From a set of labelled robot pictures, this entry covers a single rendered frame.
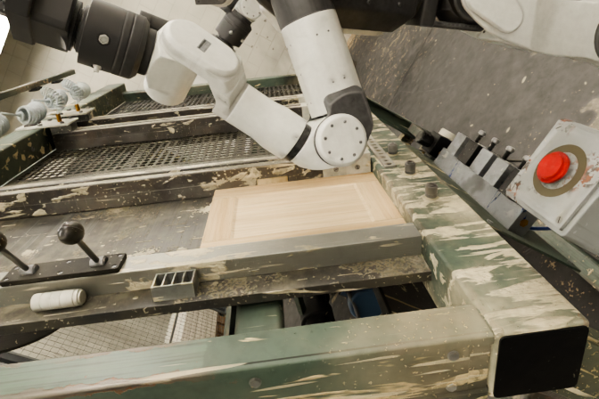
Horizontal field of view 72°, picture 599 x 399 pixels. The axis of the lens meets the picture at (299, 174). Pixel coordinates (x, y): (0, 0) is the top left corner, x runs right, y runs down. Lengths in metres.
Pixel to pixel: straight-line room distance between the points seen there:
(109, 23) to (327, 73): 0.30
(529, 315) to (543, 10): 0.63
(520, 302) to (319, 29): 0.46
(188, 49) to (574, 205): 0.50
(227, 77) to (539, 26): 0.67
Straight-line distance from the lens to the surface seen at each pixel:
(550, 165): 0.57
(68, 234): 0.72
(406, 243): 0.77
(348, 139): 0.61
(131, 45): 0.60
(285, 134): 0.61
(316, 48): 0.63
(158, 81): 0.63
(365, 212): 0.90
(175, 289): 0.74
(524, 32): 0.99
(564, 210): 0.55
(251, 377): 0.56
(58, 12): 0.60
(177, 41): 0.59
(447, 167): 1.11
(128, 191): 1.13
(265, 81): 2.52
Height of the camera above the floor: 1.32
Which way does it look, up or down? 14 degrees down
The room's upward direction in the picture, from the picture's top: 65 degrees counter-clockwise
